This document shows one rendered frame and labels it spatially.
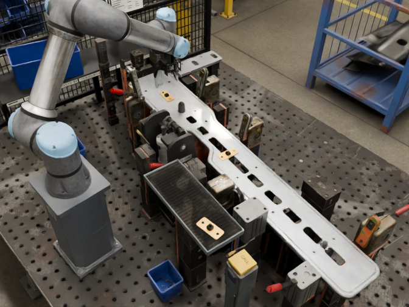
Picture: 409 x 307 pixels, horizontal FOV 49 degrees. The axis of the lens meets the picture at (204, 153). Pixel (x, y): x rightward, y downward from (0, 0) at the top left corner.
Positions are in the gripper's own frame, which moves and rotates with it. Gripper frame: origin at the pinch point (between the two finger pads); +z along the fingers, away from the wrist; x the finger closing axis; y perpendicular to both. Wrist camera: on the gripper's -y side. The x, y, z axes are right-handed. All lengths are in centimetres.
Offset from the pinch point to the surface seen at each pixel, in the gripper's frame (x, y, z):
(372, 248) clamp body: 14, 109, 8
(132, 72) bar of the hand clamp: -16.9, 1.6, -12.3
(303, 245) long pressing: -6, 96, 7
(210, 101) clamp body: 19.1, 8.4, 14.0
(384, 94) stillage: 196, 0, 91
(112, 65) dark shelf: -10.6, -32.5, 5.8
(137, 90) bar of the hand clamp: -15.3, 1.7, -2.6
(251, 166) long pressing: 3, 57, 7
